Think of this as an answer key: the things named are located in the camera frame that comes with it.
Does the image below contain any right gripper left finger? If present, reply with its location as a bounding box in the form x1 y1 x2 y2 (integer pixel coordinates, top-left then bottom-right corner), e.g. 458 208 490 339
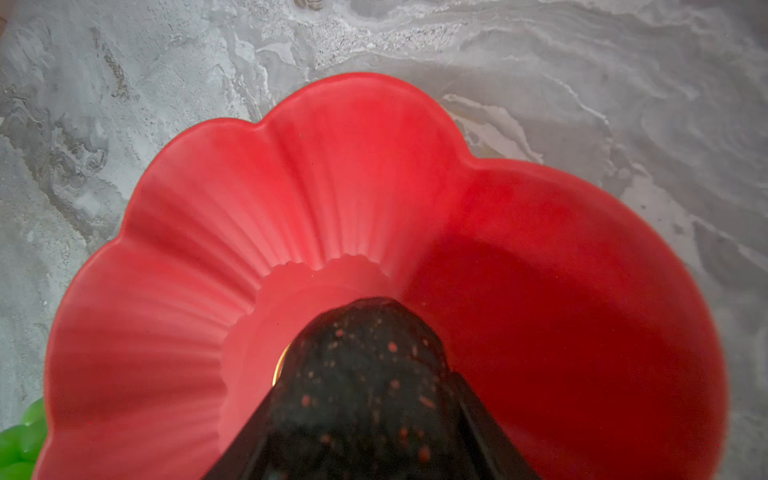
203 389 282 480

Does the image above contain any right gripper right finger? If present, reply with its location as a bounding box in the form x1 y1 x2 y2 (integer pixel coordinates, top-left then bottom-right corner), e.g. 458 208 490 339
449 372 540 480

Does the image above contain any dark avocado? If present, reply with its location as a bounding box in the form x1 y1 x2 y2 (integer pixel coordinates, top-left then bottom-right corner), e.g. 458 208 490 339
263 298 478 479

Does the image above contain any green grape bunch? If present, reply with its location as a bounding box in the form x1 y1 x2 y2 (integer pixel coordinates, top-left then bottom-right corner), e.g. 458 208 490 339
1 398 48 480

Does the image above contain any red flower-shaped fruit bowl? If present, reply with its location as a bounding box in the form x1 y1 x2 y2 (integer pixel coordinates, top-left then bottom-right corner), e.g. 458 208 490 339
35 73 728 479

